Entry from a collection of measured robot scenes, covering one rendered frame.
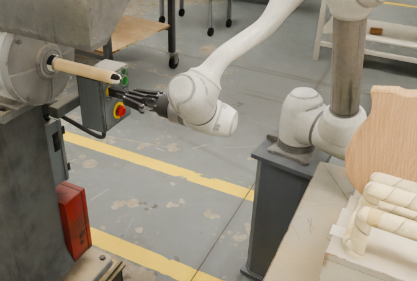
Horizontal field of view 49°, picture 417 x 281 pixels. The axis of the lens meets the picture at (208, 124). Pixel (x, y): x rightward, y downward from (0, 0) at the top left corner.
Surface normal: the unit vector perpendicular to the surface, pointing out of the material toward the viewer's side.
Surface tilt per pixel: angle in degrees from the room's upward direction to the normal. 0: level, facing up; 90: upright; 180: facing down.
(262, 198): 90
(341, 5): 109
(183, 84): 54
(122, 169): 0
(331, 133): 101
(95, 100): 90
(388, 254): 0
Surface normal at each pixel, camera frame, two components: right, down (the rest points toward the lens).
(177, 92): -0.36, -0.18
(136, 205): 0.03, -0.86
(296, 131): -0.69, 0.36
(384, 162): -0.45, 0.44
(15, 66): 0.60, 0.32
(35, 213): 0.90, 0.24
